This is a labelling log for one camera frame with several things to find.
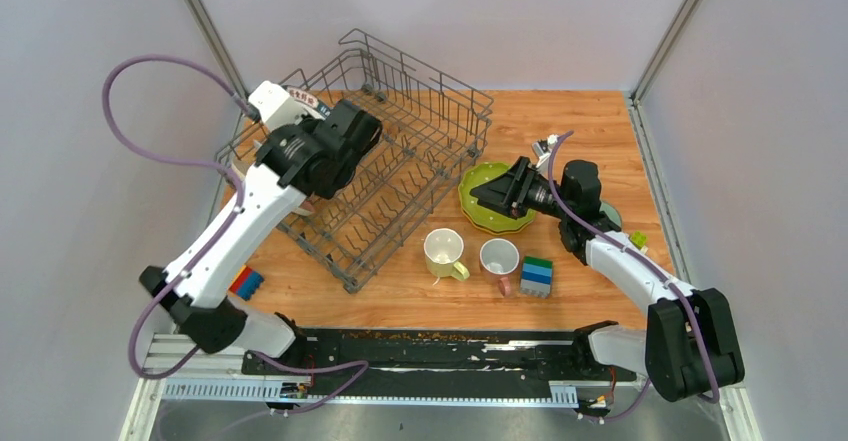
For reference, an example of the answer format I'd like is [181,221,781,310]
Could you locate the cream and pink plate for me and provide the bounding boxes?
[292,199,316,217]

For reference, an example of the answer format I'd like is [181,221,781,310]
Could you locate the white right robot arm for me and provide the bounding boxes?
[470,157,745,402]

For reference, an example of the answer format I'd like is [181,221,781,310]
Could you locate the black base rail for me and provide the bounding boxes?
[142,323,743,419]

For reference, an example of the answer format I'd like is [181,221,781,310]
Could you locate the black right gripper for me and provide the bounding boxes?
[470,156,572,220]

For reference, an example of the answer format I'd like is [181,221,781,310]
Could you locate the green blue grey block stack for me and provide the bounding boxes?
[519,256,553,298]

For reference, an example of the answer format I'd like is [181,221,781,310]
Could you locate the yellow mug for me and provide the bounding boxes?
[423,228,470,281]

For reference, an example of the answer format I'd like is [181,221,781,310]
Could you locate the small red yellow green toy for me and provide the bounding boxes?
[629,231,648,254]

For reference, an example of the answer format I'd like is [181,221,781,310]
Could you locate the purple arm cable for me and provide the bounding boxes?
[545,131,722,424]
[101,54,370,419]

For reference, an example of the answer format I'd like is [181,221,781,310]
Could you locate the grey wire dish rack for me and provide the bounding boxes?
[249,28,494,294]

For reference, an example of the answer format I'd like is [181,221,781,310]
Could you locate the green scalloped plate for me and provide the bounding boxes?
[458,162,536,235]

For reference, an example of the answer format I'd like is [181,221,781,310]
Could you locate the pink mug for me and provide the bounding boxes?
[479,238,521,297]

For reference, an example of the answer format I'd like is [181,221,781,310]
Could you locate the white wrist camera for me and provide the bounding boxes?
[247,80,308,131]
[531,134,558,172]

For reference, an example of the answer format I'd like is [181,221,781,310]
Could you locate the stacked teal and yellow bowls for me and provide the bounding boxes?
[600,201,623,229]

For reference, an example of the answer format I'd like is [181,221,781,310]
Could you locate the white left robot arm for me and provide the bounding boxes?
[139,99,383,374]

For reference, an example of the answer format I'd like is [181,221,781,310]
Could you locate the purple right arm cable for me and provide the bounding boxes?
[545,131,722,424]

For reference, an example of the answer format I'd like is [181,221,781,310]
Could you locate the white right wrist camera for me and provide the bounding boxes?
[531,134,558,172]

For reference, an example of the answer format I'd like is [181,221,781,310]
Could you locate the yellow red blue toy block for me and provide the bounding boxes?
[229,265,264,301]

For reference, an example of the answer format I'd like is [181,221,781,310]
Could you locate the teal rimmed plate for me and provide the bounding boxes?
[283,85,332,119]

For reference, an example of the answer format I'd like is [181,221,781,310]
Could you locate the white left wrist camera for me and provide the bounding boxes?
[247,80,308,131]

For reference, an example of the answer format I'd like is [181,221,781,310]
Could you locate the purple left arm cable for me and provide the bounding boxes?
[101,54,370,419]

